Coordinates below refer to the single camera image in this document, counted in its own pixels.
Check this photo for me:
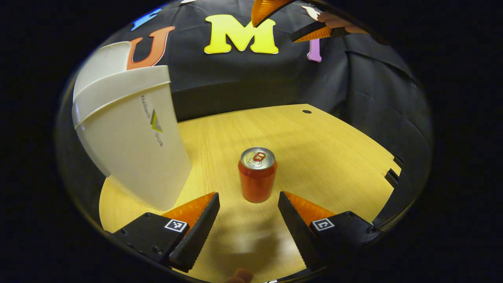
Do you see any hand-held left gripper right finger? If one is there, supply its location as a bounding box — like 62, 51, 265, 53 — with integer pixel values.
277, 191, 384, 272

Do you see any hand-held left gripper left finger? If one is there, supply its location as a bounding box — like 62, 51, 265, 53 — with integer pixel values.
112, 192, 220, 274

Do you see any white desktop garbage bin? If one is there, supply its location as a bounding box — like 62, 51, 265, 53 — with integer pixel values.
72, 41, 193, 211

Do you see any red pop can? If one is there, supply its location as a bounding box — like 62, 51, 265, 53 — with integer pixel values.
238, 147, 278, 203

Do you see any wooden desktop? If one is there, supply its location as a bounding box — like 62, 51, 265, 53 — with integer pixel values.
98, 104, 402, 283

